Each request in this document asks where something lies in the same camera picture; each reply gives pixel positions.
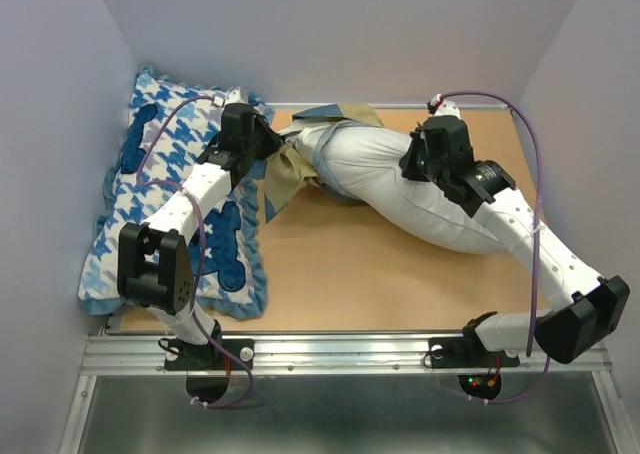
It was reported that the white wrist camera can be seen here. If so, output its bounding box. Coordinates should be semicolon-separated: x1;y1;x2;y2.
211;87;250;108
427;94;461;119

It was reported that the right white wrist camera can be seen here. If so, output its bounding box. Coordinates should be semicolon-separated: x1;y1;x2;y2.
427;94;461;119

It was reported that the blue houndstooth bear pillow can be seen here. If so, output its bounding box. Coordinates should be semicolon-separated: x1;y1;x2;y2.
78;66;273;320

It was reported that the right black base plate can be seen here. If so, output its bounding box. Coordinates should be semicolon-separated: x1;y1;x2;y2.
422;336;520;369

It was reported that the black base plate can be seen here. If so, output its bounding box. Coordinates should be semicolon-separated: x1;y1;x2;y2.
157;337;254;372
422;336;520;369

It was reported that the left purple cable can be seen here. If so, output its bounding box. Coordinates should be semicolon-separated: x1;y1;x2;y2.
134;95;256;409

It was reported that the blue tan white patchwork pillow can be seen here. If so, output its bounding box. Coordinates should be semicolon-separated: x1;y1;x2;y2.
263;103;383;222

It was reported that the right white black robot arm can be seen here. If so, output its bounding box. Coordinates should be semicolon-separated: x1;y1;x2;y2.
399;115;630;364

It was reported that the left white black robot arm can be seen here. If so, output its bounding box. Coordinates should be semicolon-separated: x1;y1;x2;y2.
117;102;281;368

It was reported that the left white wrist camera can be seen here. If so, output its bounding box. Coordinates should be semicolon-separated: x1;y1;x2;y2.
211;87;250;108

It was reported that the aluminium mounting rail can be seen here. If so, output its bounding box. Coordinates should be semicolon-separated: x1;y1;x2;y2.
79;329;614;375

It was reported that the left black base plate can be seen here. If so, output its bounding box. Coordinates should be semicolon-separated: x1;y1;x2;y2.
157;337;254;372

